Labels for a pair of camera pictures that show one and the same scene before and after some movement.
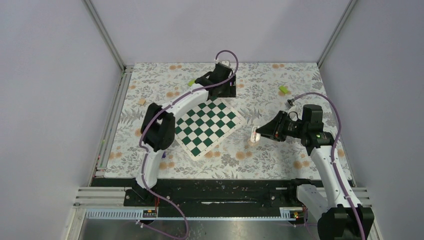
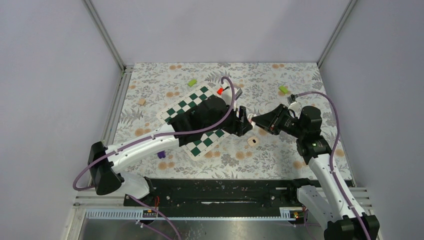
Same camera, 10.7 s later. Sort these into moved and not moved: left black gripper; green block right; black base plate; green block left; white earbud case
Moved: left black gripper; white earbud case
Not moved: black base plate; green block right; green block left
